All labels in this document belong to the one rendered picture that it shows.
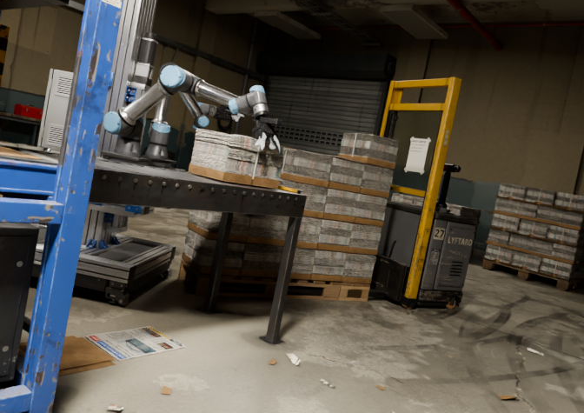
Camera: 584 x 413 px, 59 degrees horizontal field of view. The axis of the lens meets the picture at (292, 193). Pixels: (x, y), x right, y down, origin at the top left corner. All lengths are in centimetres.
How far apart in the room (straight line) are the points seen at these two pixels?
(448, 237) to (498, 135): 567
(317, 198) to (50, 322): 240
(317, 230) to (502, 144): 654
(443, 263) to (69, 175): 341
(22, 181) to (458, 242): 356
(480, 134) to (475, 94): 75
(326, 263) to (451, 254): 116
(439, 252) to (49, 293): 331
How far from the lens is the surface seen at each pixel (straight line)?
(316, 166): 371
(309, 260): 381
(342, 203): 388
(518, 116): 994
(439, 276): 449
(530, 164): 975
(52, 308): 173
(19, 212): 161
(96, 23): 167
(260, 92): 263
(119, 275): 301
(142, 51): 340
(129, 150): 306
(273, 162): 267
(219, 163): 252
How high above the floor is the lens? 94
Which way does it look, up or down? 3 degrees down
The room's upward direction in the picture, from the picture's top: 11 degrees clockwise
